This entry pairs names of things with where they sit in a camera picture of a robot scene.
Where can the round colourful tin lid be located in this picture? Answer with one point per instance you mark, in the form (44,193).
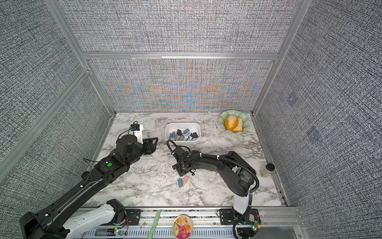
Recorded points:
(183,227)

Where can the small black-capped jar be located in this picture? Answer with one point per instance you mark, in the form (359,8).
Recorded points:
(267,170)

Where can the white storage box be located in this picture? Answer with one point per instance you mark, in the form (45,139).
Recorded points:
(192,126)

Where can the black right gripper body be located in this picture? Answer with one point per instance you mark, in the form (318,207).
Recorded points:
(181,170)

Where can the green scalloped plate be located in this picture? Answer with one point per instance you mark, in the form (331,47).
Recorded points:
(243,116)

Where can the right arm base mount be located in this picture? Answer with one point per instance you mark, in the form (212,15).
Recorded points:
(230,216)

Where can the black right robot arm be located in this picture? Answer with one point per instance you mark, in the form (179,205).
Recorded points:
(237,174)

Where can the bread pieces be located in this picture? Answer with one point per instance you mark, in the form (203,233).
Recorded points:
(233,123)

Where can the teal eraser bottom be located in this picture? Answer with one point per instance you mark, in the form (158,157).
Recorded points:
(180,182)

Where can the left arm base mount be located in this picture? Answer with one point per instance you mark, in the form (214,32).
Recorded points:
(122,216)

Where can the green strip on rail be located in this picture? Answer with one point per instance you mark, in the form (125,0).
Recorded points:
(154,225)

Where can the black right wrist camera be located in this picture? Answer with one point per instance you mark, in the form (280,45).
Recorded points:
(181,153)

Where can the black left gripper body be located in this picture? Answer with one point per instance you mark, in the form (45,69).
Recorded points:
(146,148)

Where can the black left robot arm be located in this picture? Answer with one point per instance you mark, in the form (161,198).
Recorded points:
(57,221)

